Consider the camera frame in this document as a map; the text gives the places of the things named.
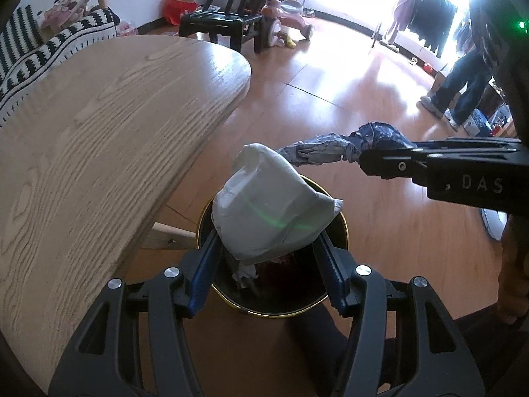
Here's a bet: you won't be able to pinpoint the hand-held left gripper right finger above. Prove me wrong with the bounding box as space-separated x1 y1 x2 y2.
313 234 486 397

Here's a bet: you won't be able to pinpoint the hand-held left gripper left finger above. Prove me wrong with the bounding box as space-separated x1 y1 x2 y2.
49 232 222 397

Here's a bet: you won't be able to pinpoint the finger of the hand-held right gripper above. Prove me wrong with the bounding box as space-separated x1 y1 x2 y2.
359 138 522 187

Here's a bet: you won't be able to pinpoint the black trash bin gold rim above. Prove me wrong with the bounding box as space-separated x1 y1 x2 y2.
195 174 351 320

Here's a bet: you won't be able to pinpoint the blue white wrapper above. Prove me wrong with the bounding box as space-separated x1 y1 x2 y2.
275 121 417 167

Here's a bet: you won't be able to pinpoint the white paper bag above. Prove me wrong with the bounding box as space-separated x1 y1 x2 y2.
212 143 345 266

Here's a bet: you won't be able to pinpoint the person's right hand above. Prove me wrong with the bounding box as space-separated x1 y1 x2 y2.
497 214 529 324

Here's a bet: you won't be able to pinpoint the crumpled white tissue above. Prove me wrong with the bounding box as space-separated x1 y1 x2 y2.
232 261 260 291

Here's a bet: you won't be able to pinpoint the white shoe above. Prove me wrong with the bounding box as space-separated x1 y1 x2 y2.
480 208 508 241

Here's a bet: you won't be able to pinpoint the blue white box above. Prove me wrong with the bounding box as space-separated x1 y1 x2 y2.
462 109 493 136

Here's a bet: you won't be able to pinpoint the hanging pink garment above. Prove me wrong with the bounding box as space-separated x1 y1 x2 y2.
384 0 417 45

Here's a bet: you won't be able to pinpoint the hanging black clothes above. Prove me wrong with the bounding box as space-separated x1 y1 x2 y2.
407 0 459 58

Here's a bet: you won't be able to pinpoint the pink toddler tricycle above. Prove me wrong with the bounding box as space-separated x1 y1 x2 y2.
260 0 315 49

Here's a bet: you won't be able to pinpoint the black wooden chair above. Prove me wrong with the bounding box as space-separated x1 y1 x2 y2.
179 0 287 54

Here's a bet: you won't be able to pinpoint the red bag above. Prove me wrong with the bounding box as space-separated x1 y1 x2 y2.
164 0 200 26

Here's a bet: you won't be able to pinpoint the striped black-white sofa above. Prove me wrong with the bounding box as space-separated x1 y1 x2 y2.
0 0 121 128

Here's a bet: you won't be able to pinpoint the pink plush toy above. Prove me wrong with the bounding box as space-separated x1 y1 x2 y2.
39 0 111 34

